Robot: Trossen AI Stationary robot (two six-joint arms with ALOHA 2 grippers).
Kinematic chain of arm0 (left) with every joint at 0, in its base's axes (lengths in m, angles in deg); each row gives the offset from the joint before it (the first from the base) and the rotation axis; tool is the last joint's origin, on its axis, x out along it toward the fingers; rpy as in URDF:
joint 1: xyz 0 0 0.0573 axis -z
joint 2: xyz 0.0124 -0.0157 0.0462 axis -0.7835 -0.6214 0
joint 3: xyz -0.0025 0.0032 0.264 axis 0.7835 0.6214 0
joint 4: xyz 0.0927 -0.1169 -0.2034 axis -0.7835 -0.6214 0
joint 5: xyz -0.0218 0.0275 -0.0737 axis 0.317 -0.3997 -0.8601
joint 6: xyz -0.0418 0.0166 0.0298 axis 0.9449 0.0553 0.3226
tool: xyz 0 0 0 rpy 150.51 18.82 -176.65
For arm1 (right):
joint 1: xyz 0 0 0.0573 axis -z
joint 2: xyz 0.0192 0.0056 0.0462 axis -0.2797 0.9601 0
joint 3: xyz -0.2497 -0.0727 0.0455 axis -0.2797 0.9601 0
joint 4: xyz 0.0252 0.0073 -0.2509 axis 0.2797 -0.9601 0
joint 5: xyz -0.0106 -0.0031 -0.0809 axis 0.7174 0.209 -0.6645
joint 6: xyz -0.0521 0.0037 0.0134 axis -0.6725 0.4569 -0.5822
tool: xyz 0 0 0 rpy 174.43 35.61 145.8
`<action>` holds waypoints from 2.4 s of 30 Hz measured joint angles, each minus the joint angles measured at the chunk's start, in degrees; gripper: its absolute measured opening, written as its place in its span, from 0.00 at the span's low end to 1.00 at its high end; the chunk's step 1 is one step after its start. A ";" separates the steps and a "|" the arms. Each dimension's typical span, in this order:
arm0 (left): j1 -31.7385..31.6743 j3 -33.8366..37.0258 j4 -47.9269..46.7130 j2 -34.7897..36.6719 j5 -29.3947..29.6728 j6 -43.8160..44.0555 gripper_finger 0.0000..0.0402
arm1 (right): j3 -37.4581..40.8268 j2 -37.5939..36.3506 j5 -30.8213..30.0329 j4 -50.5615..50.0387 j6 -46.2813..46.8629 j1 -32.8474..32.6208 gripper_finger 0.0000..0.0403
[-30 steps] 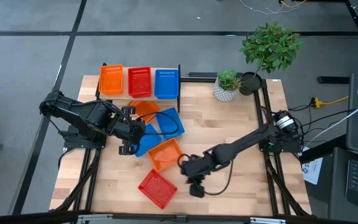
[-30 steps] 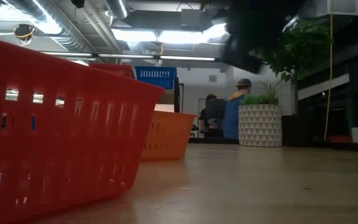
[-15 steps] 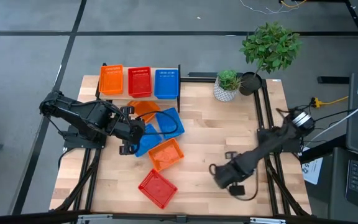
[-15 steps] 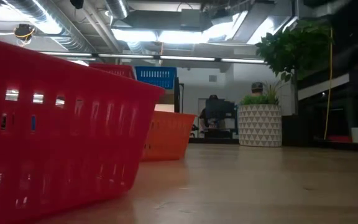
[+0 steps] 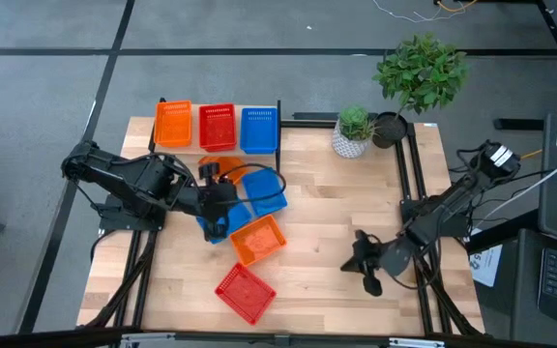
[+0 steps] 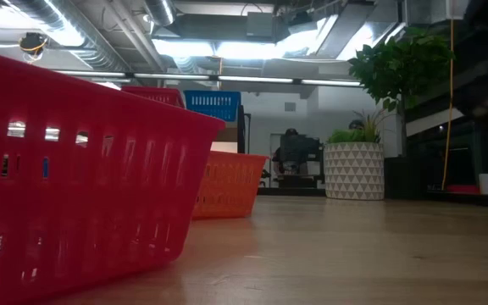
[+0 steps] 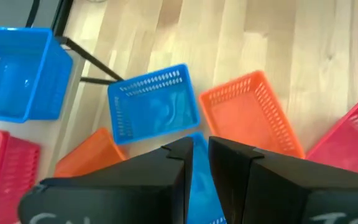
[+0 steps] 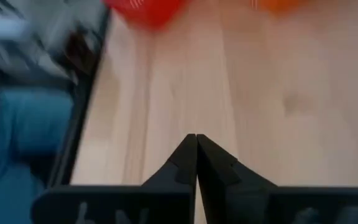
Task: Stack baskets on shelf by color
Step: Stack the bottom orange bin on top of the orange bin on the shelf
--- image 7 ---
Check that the blue slotted plastic basket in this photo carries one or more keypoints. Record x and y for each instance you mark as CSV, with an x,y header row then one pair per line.
x,y
20,77
202,186
154,109

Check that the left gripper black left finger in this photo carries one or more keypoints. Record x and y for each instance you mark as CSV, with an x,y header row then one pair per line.
x,y
120,193

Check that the large red slotted plastic basket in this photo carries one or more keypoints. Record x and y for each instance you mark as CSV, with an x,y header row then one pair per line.
x,y
346,146

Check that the orange slotted plastic basket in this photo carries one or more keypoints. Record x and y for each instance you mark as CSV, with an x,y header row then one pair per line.
x,y
89,155
241,121

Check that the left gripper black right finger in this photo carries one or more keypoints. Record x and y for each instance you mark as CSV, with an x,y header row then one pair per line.
x,y
291,193

